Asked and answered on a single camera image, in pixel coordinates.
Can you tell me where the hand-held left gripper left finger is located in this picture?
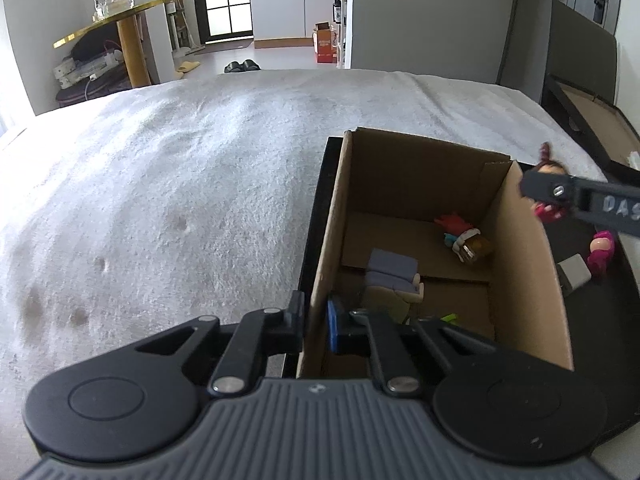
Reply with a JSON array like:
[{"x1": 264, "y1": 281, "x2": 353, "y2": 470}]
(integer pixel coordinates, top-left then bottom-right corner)
[{"x1": 130, "y1": 290, "x2": 307, "y2": 394}]

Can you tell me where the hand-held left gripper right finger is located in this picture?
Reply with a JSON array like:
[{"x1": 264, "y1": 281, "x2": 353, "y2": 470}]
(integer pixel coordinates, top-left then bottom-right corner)
[{"x1": 326, "y1": 296, "x2": 502, "y2": 394}]

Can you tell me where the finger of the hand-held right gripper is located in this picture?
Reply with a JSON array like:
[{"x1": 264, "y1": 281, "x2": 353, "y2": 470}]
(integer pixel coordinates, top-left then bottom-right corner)
[{"x1": 519, "y1": 170, "x2": 640, "y2": 237}]

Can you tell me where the red girl toy figure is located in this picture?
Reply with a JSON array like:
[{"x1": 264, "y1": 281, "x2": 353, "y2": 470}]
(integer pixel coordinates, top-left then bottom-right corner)
[{"x1": 531, "y1": 142, "x2": 570, "y2": 224}]

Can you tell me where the grey-blue block toy figure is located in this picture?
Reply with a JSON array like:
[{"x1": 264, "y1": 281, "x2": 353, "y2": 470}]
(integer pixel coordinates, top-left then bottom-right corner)
[{"x1": 361, "y1": 249, "x2": 425, "y2": 323}]

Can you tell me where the brown cardboard box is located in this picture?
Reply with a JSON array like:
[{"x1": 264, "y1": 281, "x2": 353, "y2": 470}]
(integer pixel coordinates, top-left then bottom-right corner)
[{"x1": 297, "y1": 127, "x2": 574, "y2": 381}]

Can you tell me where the black tray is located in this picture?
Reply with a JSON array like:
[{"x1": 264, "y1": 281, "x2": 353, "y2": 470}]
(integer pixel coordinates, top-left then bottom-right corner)
[{"x1": 282, "y1": 135, "x2": 640, "y2": 461}]

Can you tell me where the blue figure with brown cup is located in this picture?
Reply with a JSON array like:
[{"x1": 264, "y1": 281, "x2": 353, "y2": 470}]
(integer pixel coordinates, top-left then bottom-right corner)
[{"x1": 434, "y1": 214, "x2": 493, "y2": 265}]

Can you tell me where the pink bear toy figure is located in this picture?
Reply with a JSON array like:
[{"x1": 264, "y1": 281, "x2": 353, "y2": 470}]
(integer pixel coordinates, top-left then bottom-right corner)
[{"x1": 586, "y1": 230, "x2": 616, "y2": 276}]

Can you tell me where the white charger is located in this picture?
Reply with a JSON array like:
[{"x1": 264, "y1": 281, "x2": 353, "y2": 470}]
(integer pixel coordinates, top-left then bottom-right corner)
[{"x1": 556, "y1": 254, "x2": 593, "y2": 295}]

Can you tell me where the white blanket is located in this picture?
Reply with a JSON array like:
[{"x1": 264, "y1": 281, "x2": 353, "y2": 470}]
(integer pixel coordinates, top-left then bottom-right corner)
[{"x1": 0, "y1": 67, "x2": 608, "y2": 480}]

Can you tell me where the orange cardboard box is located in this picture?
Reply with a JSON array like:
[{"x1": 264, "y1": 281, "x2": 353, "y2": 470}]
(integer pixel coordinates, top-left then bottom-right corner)
[{"x1": 312, "y1": 22, "x2": 338, "y2": 65}]

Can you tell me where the white kitchen cabinet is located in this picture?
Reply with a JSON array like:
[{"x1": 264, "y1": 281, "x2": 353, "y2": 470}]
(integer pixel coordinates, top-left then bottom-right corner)
[{"x1": 247, "y1": 0, "x2": 347, "y2": 50}]

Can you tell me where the black glass-pane door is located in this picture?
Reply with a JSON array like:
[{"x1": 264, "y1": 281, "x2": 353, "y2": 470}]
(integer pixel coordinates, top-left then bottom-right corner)
[{"x1": 192, "y1": 0, "x2": 256, "y2": 43}]

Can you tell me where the round gold-rimmed table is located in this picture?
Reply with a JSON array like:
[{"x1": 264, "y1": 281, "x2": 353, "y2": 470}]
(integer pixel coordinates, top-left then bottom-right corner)
[{"x1": 52, "y1": 0, "x2": 203, "y2": 88}]

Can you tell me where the white clutter under table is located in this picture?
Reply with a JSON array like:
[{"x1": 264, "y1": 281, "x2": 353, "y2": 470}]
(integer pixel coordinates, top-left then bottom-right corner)
[{"x1": 54, "y1": 50, "x2": 123, "y2": 83}]

